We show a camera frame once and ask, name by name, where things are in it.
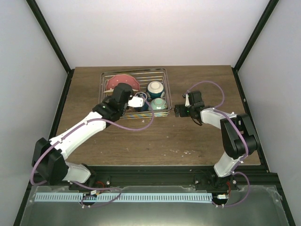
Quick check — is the pale green bowl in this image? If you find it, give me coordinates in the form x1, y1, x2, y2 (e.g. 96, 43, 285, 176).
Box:
150, 98, 168, 111

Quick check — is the white and teal bowl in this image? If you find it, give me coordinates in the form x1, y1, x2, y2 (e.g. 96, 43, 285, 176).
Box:
146, 81, 165, 99

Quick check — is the dark blue mug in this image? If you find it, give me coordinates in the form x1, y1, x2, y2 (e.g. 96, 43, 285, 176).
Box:
134, 92, 148, 112

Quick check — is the chrome wire dish rack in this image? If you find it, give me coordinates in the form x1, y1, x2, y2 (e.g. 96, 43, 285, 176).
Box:
99, 68, 172, 117

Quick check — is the pink scalloped plate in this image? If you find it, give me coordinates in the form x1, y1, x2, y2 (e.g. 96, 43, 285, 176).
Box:
106, 73, 140, 91

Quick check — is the yellow plate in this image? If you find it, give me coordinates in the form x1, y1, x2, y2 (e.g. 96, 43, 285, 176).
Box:
103, 89, 139, 93

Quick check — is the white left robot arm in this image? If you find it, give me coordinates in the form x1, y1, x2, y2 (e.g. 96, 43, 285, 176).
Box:
30, 83, 134, 190

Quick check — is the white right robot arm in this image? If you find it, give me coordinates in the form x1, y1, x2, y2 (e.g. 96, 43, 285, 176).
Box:
174, 91, 261, 190

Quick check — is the light blue slotted strip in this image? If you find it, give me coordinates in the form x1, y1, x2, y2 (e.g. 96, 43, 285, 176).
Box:
34, 193, 213, 203

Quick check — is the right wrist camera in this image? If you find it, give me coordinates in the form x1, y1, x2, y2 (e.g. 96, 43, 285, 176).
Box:
183, 93, 190, 107

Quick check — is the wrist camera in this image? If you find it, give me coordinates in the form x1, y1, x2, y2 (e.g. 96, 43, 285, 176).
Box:
183, 93, 190, 107
127, 96, 145, 108

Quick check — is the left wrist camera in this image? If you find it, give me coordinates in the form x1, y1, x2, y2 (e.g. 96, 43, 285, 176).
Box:
127, 96, 145, 108

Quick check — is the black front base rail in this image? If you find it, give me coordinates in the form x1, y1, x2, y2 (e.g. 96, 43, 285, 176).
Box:
58, 164, 280, 191

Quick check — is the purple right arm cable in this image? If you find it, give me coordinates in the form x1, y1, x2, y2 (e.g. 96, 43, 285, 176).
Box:
184, 81, 250, 209

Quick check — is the black right frame post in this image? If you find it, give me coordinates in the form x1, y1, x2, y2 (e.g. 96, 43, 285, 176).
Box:
234, 0, 280, 70

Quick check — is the black aluminium frame post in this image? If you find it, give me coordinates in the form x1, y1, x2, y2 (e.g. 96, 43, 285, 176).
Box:
25, 0, 71, 73

